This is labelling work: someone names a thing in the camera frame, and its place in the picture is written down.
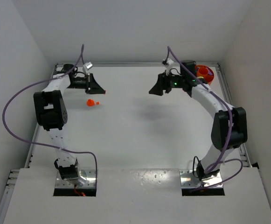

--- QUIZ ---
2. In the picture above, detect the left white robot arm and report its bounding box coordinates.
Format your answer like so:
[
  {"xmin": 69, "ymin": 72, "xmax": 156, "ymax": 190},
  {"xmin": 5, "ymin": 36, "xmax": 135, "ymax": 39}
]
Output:
[{"xmin": 33, "ymin": 62, "xmax": 105, "ymax": 185}]

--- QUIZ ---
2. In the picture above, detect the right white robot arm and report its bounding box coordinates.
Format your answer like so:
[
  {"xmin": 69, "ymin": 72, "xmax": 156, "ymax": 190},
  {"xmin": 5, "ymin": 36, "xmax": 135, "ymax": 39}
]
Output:
[{"xmin": 149, "ymin": 59, "xmax": 248, "ymax": 180}]

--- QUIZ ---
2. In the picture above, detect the orange lego piece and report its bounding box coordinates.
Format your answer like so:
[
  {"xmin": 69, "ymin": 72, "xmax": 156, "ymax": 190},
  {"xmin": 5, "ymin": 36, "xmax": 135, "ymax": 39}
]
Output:
[{"xmin": 86, "ymin": 99, "xmax": 96, "ymax": 107}]

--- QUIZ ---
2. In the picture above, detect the orange round divided container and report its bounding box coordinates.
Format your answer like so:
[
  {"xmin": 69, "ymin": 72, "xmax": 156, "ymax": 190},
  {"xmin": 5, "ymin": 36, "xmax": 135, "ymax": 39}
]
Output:
[{"xmin": 195, "ymin": 64, "xmax": 215, "ymax": 85}]

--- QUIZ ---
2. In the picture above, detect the white front cover board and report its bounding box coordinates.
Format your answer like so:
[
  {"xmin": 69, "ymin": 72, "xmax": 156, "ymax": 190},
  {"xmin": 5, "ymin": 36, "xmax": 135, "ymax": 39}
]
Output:
[{"xmin": 4, "ymin": 167, "xmax": 271, "ymax": 224}]

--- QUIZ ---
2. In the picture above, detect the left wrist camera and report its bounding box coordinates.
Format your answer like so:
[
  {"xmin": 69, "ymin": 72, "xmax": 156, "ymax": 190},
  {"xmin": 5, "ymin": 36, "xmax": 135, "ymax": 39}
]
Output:
[{"xmin": 83, "ymin": 62, "xmax": 93, "ymax": 73}]

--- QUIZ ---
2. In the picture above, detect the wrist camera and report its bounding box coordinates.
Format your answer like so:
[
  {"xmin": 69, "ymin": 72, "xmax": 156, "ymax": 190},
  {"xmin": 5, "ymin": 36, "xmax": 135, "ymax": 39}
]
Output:
[
  {"xmin": 162, "ymin": 58, "xmax": 176, "ymax": 76},
  {"xmin": 83, "ymin": 62, "xmax": 93, "ymax": 73}
]

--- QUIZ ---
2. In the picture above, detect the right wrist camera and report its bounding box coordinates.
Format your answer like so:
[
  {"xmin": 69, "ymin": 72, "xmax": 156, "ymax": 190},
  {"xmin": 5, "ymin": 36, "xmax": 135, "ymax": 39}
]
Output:
[{"xmin": 162, "ymin": 58, "xmax": 176, "ymax": 76}]

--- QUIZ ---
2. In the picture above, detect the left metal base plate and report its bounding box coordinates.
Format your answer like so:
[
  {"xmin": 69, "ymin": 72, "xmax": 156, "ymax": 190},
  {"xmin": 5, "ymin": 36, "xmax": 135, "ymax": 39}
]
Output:
[{"xmin": 55, "ymin": 168, "xmax": 96, "ymax": 189}]

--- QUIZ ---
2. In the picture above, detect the metal base plate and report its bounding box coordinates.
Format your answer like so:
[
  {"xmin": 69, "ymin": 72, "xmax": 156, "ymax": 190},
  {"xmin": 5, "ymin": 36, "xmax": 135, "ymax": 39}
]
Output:
[
  {"xmin": 55, "ymin": 168, "xmax": 96, "ymax": 189},
  {"xmin": 179, "ymin": 169, "xmax": 223, "ymax": 189}
]

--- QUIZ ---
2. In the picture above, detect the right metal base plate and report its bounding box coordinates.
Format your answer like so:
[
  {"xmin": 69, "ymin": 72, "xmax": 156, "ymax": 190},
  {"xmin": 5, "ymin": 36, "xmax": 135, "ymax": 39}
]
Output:
[{"xmin": 179, "ymin": 169, "xmax": 223, "ymax": 189}]

